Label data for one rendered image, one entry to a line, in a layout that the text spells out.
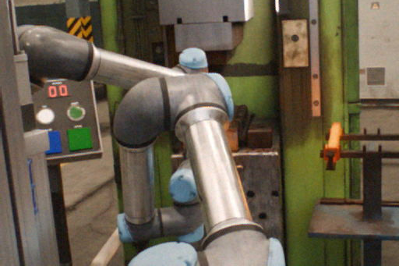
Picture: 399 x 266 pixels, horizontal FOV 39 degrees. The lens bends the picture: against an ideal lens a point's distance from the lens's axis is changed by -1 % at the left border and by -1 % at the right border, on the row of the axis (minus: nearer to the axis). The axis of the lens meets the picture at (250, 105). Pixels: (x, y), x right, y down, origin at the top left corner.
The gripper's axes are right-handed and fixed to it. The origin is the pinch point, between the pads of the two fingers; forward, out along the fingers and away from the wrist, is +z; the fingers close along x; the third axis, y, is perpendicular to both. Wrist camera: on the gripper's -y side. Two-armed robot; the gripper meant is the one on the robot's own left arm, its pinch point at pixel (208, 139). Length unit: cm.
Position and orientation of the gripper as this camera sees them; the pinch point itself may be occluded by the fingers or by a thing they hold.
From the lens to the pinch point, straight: 185.8
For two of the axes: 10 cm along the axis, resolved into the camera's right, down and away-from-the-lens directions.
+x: 10.0, -0.3, -0.8
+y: -0.4, 6.5, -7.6
